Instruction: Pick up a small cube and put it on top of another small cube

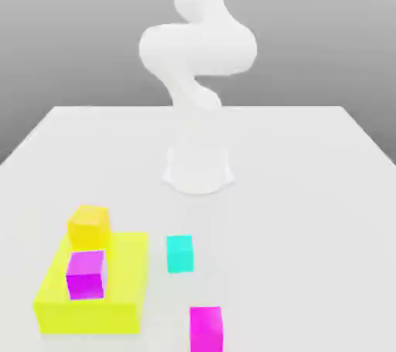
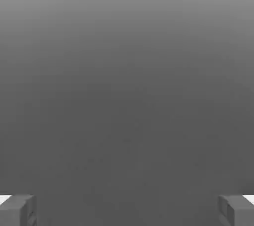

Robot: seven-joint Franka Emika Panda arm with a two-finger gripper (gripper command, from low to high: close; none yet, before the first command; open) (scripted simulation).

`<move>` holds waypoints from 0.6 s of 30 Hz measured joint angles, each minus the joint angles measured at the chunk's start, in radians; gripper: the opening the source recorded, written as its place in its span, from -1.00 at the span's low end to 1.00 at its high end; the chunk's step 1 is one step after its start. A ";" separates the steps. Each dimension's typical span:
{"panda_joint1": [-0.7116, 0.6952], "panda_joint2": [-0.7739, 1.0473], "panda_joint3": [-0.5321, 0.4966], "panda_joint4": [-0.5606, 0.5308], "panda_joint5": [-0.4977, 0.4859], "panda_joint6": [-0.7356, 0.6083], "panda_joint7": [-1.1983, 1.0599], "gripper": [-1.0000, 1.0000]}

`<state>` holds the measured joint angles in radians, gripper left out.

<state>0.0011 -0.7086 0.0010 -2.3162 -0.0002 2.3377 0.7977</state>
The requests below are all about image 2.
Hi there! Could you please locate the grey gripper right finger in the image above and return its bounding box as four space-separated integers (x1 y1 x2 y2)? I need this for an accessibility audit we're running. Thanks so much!
217 194 254 226

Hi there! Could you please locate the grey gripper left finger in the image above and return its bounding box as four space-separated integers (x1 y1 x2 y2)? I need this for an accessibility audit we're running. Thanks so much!
0 194 38 226

